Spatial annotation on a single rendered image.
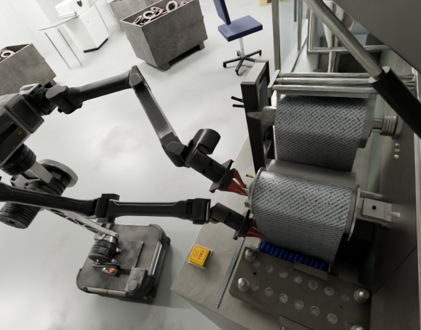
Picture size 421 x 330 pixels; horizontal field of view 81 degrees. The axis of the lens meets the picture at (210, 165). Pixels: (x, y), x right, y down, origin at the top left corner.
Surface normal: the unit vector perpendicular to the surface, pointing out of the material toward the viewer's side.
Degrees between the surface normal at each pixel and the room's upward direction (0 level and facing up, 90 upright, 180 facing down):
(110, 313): 0
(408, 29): 90
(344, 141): 92
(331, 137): 88
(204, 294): 0
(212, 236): 0
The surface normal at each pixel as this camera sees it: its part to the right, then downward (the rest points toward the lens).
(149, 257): -0.24, -0.65
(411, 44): -0.42, 0.74
